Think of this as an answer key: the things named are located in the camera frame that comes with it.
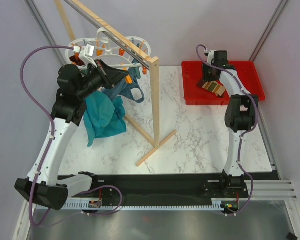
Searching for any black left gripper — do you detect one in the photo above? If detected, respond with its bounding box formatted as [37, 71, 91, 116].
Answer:
[77, 59, 129, 100]

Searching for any white round clip hanger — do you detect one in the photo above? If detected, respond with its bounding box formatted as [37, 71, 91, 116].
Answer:
[65, 30, 152, 70]

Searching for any orange clothespin holding cloth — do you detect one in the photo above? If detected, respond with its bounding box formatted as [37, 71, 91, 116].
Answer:
[125, 75, 133, 84]

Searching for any teal cloth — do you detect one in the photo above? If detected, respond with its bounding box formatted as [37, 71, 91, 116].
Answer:
[83, 91, 127, 147]

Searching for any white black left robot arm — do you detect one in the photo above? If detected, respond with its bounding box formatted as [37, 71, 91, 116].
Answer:
[14, 60, 129, 211]

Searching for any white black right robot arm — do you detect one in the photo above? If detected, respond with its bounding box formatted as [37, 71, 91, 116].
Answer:
[203, 50, 259, 198]

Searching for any orange clothespin top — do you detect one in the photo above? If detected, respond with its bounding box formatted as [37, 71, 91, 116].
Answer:
[118, 48, 126, 56]

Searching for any teal clothespin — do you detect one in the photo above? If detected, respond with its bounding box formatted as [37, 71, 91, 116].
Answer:
[130, 59, 142, 78]

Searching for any orange clothespin left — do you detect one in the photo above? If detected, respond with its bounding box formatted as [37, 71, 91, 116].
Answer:
[73, 52, 84, 66]

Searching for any red plastic bin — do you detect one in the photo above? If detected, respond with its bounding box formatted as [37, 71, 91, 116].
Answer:
[181, 61, 266, 106]

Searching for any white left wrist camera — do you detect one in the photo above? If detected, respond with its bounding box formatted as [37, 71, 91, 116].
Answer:
[73, 44, 96, 67]

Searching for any wooden drying rack frame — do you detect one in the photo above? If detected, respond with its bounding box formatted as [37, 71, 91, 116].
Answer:
[53, 0, 178, 167]

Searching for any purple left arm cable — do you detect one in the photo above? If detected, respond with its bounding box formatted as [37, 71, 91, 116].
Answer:
[19, 45, 76, 228]

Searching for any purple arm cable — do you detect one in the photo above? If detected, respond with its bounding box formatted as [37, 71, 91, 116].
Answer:
[19, 45, 76, 228]
[195, 44, 260, 216]

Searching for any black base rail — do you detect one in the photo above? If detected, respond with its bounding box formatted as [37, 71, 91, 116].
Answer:
[77, 173, 244, 206]

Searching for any white slotted cable duct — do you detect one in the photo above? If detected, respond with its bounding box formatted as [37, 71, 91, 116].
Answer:
[61, 198, 224, 211]

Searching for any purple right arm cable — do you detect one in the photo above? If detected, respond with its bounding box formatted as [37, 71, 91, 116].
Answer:
[195, 44, 260, 216]

